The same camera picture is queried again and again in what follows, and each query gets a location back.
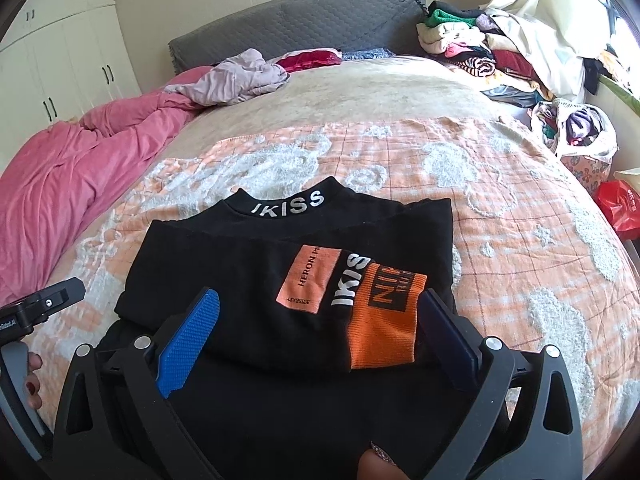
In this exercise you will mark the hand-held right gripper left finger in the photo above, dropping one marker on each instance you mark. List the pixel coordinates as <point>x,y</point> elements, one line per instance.
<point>190,340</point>

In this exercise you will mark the white bag of clothes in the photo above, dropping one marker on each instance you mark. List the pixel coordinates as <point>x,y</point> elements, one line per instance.
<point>605,130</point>

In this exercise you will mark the cream curtain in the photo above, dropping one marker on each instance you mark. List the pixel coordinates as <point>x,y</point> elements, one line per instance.
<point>540,5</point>

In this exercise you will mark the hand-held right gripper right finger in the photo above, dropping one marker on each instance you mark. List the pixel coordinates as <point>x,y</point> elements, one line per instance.
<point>450,340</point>

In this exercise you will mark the person's right hand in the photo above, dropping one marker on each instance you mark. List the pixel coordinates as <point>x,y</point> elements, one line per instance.
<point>382,465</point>

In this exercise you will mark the black sweater with orange cuffs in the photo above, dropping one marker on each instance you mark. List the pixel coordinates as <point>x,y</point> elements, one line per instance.
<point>225,270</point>

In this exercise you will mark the lilac crumpled garment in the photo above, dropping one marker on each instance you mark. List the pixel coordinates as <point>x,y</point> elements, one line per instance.
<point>235,80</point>

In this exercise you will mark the grey quilted headboard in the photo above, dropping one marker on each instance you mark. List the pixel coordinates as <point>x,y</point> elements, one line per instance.
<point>325,20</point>

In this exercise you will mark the person's left hand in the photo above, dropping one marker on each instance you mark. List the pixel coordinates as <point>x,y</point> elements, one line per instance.
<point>34,385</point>

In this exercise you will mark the pink duvet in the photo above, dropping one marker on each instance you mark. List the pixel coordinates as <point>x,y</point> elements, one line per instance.
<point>75,170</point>

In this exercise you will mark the red plastic bag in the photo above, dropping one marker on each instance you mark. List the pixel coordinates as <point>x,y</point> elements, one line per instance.
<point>620,205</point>

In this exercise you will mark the green windowsill mat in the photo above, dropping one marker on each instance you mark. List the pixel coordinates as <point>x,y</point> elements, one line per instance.
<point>620,90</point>

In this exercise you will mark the dark hanging garment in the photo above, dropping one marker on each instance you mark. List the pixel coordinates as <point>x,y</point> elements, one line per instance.
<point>592,75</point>

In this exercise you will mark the pile of folded clothes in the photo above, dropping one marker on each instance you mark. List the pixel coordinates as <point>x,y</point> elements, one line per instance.
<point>465,45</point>

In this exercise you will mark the orange and white fluffy blanket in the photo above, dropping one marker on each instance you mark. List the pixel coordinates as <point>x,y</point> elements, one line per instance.
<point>500,240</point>

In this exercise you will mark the floral box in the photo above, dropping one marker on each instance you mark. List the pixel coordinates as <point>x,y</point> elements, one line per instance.
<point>582,172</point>

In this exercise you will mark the red cloth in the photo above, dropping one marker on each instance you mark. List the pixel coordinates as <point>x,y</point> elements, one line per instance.
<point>310,60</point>

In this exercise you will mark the beige bed sheet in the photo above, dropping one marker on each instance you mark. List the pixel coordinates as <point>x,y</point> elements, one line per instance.
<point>375,95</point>

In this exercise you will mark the blue patterned pillow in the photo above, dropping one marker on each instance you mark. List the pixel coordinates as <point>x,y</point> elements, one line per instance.
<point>367,53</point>

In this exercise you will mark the white wardrobe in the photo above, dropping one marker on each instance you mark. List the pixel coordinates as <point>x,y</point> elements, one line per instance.
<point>60,60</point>

